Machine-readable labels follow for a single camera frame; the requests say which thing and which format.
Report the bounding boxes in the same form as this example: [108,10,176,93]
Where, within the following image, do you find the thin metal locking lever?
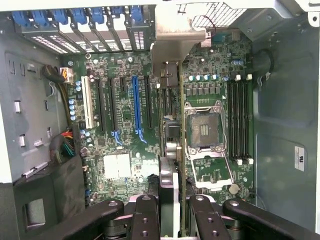
[219,99,237,186]

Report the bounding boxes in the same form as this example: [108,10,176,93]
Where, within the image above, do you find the silver chipset heatsink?
[103,153,133,180]

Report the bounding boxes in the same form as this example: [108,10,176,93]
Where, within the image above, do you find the black plastic shroud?
[0,154,87,240]

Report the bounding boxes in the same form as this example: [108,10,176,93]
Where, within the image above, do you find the CPU socket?
[184,99,228,153]

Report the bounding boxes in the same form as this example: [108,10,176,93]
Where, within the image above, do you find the RAM slot with black latches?
[227,79,235,161]
[240,79,247,161]
[167,87,174,116]

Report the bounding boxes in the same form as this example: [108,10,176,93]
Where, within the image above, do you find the RAM slot with white latches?
[234,74,242,166]
[161,87,168,117]
[245,73,255,166]

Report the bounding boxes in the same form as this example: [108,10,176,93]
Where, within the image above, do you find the white sticker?
[294,145,306,173]

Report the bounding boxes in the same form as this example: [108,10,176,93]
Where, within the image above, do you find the green motherboard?
[61,37,255,208]

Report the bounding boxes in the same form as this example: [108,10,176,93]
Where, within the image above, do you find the white expansion slot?
[80,75,95,130]

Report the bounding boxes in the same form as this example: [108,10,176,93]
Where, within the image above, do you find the black open PC case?
[0,0,320,240]

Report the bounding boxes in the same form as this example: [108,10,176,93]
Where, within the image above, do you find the white power connector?
[59,66,75,85]

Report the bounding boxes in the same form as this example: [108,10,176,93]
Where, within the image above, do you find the blue card retention clip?
[90,6,108,25]
[110,6,124,20]
[52,9,69,25]
[129,5,144,28]
[31,10,50,27]
[71,8,88,25]
[11,11,31,28]

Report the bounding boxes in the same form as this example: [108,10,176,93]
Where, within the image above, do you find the multicolour wire bundle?
[49,128,77,165]

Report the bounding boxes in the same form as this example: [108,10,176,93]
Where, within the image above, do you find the thin black cable loop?
[256,48,275,87]

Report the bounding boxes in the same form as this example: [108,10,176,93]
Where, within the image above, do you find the black sleeved power cable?
[41,64,73,126]

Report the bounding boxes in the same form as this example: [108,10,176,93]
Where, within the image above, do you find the thin red fan wire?
[191,14,218,41]

